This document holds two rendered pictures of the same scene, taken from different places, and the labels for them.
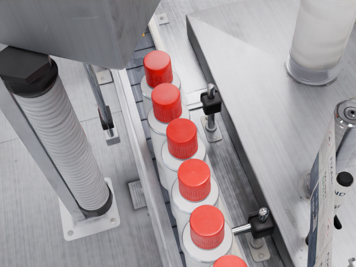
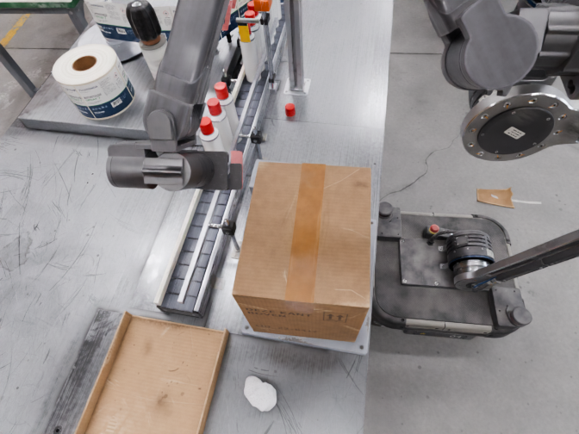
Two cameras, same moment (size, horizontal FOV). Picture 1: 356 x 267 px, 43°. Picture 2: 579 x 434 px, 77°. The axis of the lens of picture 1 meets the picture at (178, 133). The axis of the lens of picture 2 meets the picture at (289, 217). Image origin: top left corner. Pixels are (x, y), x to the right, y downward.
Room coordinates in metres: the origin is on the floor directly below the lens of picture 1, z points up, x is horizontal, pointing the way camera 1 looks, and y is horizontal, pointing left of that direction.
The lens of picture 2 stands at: (1.31, 0.56, 1.73)
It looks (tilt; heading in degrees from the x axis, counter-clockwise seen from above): 59 degrees down; 207
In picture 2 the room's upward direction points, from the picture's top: 7 degrees counter-clockwise
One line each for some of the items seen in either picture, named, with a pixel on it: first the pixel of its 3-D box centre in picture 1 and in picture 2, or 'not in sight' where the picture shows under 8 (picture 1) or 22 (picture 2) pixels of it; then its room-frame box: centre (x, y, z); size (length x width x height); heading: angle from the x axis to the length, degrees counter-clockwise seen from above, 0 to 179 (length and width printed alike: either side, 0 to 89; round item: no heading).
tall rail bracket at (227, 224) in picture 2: not in sight; (224, 235); (0.98, 0.20, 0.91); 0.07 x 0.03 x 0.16; 100
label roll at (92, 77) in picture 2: not in sight; (96, 82); (0.61, -0.44, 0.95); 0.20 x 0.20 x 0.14
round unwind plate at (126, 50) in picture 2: not in sight; (117, 39); (0.31, -0.60, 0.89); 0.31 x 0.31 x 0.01
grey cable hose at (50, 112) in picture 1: (68, 147); not in sight; (0.20, 0.09, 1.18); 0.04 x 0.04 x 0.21
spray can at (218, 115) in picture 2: not in sight; (221, 129); (0.71, 0.08, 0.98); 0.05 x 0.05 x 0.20
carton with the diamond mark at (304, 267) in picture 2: not in sight; (308, 254); (0.99, 0.44, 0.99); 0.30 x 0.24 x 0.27; 14
